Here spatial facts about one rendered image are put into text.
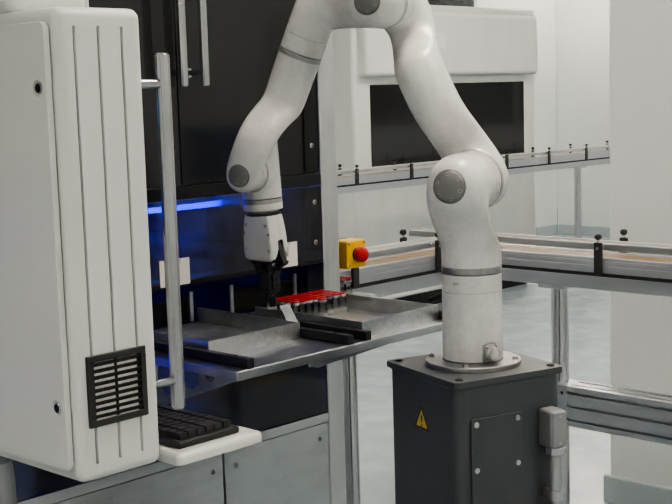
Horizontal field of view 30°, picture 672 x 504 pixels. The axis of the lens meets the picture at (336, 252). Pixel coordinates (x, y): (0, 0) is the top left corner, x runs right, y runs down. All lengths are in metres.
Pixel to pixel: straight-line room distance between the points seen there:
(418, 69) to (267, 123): 0.34
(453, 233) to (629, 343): 1.90
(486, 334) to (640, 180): 1.77
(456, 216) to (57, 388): 0.83
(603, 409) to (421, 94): 1.45
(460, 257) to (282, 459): 0.90
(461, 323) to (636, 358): 1.84
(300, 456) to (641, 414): 0.99
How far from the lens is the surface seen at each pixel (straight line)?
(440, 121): 2.47
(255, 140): 2.56
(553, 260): 3.63
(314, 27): 2.57
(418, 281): 3.59
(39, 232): 2.02
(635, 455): 4.34
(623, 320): 4.25
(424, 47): 2.50
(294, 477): 3.17
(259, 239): 2.67
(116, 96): 2.03
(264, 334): 2.66
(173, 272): 2.12
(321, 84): 3.12
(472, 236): 2.43
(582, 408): 3.70
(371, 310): 3.04
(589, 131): 11.99
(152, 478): 2.86
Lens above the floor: 1.41
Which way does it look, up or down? 7 degrees down
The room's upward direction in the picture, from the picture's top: 2 degrees counter-clockwise
